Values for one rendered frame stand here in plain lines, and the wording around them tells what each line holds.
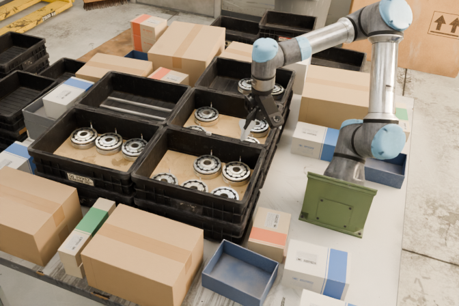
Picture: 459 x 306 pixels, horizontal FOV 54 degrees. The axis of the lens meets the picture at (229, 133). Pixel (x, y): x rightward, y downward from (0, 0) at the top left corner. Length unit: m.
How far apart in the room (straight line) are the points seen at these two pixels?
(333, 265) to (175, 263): 0.49
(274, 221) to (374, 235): 0.38
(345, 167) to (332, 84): 0.59
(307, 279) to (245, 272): 0.21
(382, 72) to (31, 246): 1.26
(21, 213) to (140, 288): 0.46
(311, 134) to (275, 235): 0.58
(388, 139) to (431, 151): 1.91
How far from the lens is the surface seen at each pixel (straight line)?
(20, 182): 1.72
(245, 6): 4.83
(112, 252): 1.43
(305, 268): 1.49
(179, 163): 1.72
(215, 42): 2.42
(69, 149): 1.86
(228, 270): 1.56
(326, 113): 2.05
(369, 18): 1.65
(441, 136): 3.64
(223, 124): 1.92
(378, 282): 1.63
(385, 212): 1.85
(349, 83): 2.17
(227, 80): 2.22
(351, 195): 1.60
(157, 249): 1.41
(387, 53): 1.61
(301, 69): 2.32
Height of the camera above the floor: 1.97
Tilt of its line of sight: 38 degrees down
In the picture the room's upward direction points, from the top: 3 degrees clockwise
